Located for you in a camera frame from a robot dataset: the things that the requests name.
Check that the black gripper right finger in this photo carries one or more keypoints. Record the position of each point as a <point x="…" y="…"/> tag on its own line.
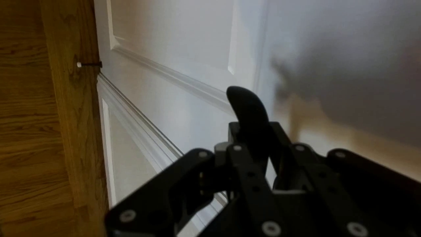
<point x="351" y="192"/>

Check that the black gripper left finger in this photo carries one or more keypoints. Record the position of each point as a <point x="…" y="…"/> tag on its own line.
<point x="185" y="189"/>

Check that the white panelled door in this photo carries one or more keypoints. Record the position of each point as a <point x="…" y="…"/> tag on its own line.
<point x="185" y="40"/>

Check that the door stop with white tip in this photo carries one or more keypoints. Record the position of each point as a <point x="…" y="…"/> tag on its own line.
<point x="87" y="65"/>

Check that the white baseboard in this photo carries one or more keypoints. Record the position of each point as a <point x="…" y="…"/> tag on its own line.
<point x="107" y="153"/>

